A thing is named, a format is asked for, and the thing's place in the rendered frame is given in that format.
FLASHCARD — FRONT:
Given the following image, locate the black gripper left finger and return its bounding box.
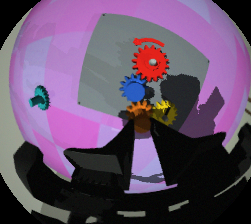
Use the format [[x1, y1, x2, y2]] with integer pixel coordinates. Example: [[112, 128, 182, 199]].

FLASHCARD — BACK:
[[62, 118, 135, 191]]

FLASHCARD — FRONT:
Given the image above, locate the red curved arrow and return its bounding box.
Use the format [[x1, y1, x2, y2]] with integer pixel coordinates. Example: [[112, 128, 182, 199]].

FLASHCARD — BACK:
[[132, 38, 164, 47]]

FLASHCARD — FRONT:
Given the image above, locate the red gear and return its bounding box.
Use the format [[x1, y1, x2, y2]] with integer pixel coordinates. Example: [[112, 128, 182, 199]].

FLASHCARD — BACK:
[[132, 44, 169, 82]]

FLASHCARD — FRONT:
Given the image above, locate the dark teal gear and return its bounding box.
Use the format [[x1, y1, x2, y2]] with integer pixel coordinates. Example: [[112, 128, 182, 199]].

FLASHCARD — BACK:
[[29, 84, 50, 111]]

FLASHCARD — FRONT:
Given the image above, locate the yellow gear with black stripe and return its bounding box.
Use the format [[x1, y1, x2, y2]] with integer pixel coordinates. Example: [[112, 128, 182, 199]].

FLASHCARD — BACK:
[[151, 99, 177, 126]]

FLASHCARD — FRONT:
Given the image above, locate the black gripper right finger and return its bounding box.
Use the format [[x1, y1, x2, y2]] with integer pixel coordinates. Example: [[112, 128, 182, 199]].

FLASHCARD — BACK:
[[150, 117, 226, 187]]

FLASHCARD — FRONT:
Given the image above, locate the blue gear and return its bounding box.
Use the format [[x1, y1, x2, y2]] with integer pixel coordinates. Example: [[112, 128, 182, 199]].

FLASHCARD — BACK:
[[119, 73, 147, 102]]

